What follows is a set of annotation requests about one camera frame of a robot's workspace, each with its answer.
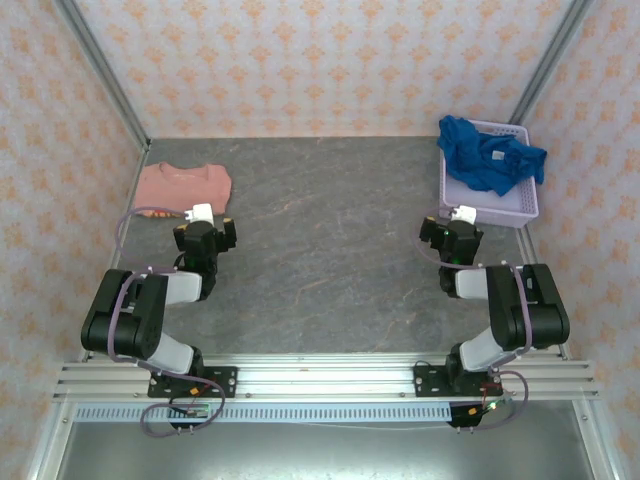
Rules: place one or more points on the blue t-shirt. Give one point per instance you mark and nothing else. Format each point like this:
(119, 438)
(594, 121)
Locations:
(475, 160)

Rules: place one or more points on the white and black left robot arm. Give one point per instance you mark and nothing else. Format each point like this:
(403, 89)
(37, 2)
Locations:
(150, 330)

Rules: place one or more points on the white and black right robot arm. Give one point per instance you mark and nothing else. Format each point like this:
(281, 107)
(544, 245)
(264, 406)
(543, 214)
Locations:
(525, 320)

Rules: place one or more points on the folded pink t-shirt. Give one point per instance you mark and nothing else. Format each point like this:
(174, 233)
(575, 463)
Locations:
(190, 185)

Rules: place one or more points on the lavender plastic basket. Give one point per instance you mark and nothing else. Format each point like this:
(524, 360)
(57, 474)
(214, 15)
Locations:
(500, 205)

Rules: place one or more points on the small green circuit board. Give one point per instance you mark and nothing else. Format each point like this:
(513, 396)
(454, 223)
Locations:
(487, 407)
(197, 411)

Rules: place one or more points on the grey sheet metal panel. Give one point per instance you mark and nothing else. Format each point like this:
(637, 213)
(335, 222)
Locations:
(325, 455)

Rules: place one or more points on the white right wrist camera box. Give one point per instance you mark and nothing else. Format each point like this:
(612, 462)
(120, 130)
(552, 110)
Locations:
(464, 214)

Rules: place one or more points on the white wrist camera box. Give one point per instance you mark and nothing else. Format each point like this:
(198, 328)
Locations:
(202, 212)
(464, 214)

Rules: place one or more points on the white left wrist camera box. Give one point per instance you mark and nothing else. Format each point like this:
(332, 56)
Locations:
(202, 212)

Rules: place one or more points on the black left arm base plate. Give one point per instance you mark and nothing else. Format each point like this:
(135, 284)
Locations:
(225, 382)

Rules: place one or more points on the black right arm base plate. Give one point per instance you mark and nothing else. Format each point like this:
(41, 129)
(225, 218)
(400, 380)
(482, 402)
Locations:
(425, 382)

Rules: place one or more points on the aluminium frame post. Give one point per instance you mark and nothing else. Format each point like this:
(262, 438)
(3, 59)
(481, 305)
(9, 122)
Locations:
(104, 70)
(550, 60)

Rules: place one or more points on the aluminium lower frame rail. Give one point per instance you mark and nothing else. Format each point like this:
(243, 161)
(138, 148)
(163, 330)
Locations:
(597, 445)
(50, 445)

